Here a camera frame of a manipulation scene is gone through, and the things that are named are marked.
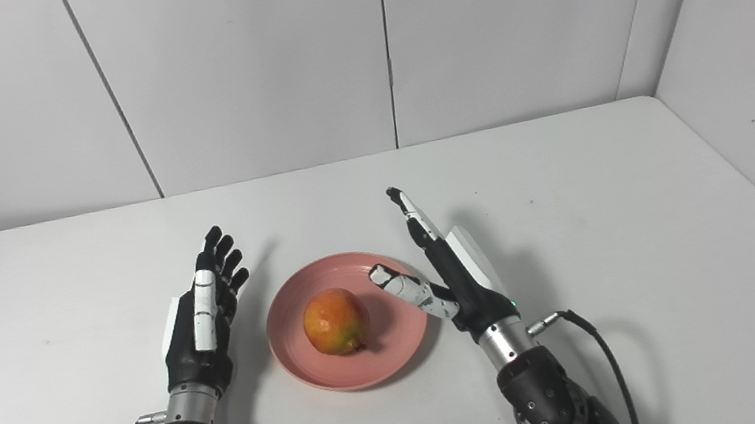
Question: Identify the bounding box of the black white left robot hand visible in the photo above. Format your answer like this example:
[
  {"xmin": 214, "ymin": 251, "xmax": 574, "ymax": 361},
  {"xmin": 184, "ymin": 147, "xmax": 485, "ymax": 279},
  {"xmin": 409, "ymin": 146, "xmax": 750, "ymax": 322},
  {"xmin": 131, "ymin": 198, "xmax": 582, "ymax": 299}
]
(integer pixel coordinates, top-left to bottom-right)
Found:
[{"xmin": 144, "ymin": 222, "xmax": 268, "ymax": 407}]

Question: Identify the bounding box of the pink round plate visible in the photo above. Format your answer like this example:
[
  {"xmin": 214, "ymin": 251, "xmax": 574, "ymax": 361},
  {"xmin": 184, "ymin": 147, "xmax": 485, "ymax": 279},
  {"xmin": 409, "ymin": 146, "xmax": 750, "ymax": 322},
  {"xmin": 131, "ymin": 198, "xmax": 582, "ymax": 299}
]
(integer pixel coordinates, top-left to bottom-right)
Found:
[{"xmin": 257, "ymin": 241, "xmax": 439, "ymax": 403}]

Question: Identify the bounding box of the red yellow pomegranate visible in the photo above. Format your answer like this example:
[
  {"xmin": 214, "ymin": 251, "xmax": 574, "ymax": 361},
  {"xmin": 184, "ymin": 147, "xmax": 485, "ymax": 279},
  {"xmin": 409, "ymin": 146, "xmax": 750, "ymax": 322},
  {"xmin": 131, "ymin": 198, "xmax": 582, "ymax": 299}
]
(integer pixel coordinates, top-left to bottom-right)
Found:
[{"xmin": 298, "ymin": 283, "xmax": 375, "ymax": 362}]

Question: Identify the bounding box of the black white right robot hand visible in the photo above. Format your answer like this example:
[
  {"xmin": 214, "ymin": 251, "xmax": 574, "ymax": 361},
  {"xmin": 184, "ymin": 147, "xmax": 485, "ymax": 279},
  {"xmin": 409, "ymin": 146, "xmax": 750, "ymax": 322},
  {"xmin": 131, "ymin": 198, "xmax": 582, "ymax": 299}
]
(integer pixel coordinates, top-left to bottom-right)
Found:
[{"xmin": 356, "ymin": 171, "xmax": 524, "ymax": 356}]

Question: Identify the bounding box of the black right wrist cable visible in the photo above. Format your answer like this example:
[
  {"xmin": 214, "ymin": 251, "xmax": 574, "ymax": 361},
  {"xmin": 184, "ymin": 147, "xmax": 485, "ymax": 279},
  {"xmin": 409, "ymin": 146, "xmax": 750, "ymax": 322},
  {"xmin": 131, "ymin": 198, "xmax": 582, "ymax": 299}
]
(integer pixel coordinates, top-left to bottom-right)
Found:
[{"xmin": 526, "ymin": 301, "xmax": 641, "ymax": 424}]

